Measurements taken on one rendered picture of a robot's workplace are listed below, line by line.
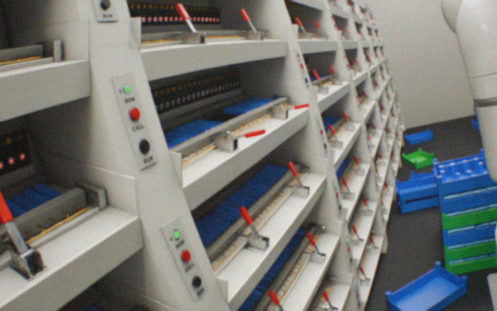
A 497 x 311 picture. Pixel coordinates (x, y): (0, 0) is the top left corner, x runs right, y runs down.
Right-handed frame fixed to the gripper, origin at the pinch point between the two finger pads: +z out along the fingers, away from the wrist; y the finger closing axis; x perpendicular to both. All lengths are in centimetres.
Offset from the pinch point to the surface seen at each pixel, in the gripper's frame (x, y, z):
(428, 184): -2, 114, 127
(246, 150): 35, 34, -48
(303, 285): 47, 23, -12
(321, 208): 39, 49, -1
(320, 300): 53, 27, 12
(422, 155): -16, 180, 189
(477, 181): -15, 51, 45
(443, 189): -1, 56, 42
